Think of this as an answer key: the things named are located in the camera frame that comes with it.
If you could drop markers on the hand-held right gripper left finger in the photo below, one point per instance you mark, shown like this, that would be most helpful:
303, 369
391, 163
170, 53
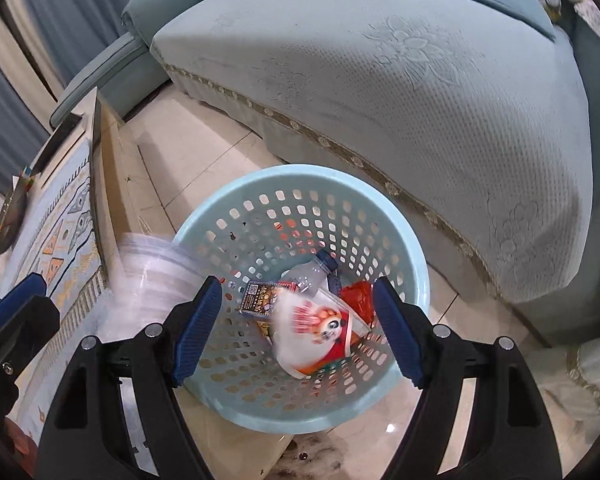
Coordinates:
195, 330

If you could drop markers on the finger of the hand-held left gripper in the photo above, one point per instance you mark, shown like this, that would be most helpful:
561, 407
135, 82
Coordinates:
17, 300

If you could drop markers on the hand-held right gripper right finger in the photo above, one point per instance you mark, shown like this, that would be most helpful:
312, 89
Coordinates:
400, 330

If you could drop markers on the red snack packet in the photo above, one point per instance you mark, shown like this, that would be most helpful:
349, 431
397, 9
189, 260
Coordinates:
357, 300

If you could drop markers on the dark printed packet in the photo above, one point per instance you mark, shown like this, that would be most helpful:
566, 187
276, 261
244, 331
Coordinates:
260, 302

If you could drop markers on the clear plastic jar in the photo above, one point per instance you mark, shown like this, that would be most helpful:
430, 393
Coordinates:
145, 270

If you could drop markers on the clear plastic bottle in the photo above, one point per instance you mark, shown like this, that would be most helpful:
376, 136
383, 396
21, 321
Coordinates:
305, 275

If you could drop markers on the light blue plastic basket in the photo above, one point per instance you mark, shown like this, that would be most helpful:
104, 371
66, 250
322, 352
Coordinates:
300, 174

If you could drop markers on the reddish brown object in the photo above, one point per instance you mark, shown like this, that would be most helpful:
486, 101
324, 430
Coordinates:
15, 447

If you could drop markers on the patterned blue table cloth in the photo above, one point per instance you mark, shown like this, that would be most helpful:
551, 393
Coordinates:
55, 240

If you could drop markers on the dark round bowl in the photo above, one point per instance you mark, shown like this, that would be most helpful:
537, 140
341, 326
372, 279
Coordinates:
12, 210

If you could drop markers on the grey fluffy object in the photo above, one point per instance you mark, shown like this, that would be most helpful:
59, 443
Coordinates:
310, 455

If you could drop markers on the coffee table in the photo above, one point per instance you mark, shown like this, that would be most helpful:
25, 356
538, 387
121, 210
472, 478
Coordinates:
125, 175

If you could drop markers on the blue curtain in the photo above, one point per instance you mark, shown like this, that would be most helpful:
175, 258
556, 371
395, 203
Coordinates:
5, 125
80, 20

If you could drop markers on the teal sofa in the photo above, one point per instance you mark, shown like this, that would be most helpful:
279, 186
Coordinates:
380, 85

